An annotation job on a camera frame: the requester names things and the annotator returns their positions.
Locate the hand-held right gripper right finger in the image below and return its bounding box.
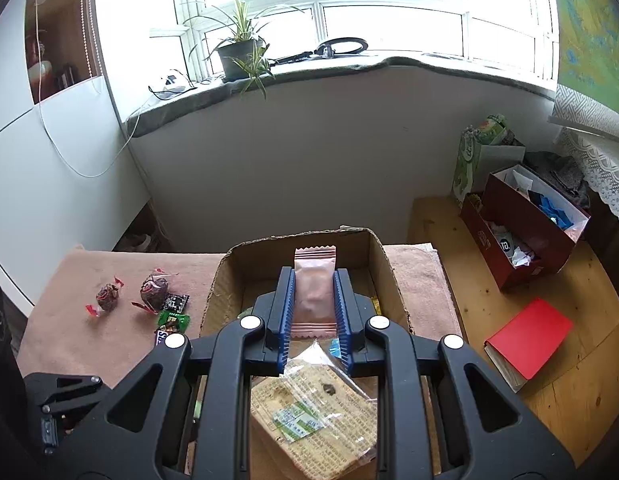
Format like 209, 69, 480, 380
332, 267, 577, 480

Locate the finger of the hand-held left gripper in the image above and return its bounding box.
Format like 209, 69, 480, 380
22, 372, 115, 456

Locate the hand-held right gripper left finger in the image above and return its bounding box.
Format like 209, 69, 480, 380
54, 266, 296, 480

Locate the pink sachet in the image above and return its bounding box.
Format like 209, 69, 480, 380
294, 244, 337, 338

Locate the cardboard box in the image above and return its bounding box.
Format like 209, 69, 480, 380
187, 227, 443, 480

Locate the clear cracker packet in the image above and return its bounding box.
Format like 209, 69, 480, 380
250, 339, 379, 480

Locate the pink table cloth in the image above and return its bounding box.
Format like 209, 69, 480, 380
17, 242, 463, 480

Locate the red twist-wrapped candy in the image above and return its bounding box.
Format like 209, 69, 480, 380
84, 276, 125, 318
132, 269, 179, 315

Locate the dark green candy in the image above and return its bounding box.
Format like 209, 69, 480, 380
157, 310, 190, 333

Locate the small red shoe box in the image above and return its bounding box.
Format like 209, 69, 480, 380
459, 192, 520, 266

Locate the white cabinet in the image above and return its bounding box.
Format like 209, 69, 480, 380
0, 0, 155, 311

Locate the red book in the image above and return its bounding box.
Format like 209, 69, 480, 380
483, 297, 574, 393

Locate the green paper bag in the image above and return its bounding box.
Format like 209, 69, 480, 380
452, 114, 526, 206

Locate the large red shoe box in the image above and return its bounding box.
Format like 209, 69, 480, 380
479, 162, 591, 291

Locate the white power strip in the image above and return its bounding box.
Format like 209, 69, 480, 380
148, 71, 198, 101

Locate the potted green plant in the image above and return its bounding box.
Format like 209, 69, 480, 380
182, 0, 305, 101

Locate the grey cloth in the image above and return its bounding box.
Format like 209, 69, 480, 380
523, 150, 590, 208

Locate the white lace cloth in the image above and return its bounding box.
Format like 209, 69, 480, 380
557, 127, 619, 233

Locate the wooden shelf niche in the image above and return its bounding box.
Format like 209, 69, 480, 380
24, 0, 103, 106

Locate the white cable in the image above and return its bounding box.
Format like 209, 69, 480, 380
34, 0, 140, 178

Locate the landscape wall painting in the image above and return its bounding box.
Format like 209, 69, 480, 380
547, 0, 619, 138

